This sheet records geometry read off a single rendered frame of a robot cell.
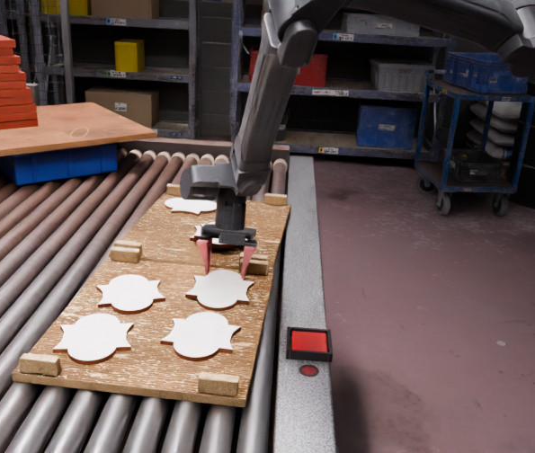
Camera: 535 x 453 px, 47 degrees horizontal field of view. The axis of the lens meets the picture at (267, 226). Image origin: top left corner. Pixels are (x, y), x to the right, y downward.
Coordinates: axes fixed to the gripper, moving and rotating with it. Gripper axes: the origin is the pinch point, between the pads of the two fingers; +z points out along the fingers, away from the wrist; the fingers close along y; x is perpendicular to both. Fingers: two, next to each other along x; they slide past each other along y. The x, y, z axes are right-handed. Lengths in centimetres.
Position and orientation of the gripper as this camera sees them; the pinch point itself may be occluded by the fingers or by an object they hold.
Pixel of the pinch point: (225, 273)
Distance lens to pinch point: 120.7
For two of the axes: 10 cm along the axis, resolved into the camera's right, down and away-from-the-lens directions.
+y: 9.9, 1.1, -0.6
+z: -1.0, 9.9, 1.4
